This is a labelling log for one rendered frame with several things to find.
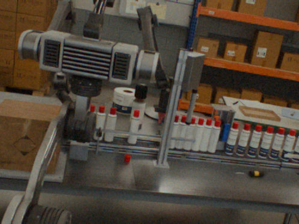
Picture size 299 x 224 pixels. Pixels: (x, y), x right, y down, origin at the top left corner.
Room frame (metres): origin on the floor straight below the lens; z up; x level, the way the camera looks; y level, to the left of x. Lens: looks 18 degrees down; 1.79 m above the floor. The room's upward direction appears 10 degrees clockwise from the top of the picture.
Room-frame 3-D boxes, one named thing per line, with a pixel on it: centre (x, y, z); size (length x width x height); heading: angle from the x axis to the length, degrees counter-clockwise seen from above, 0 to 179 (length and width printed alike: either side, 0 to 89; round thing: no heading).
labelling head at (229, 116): (2.36, -0.44, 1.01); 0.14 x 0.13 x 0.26; 100
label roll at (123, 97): (2.78, 0.19, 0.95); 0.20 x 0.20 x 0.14
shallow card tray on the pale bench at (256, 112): (3.60, -1.01, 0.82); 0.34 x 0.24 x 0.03; 95
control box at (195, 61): (2.13, -0.16, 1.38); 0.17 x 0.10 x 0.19; 155
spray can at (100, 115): (2.14, 0.28, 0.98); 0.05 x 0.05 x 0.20
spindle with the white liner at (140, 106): (2.46, 0.08, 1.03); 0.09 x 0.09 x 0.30
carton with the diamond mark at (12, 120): (1.79, 0.57, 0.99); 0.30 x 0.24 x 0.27; 99
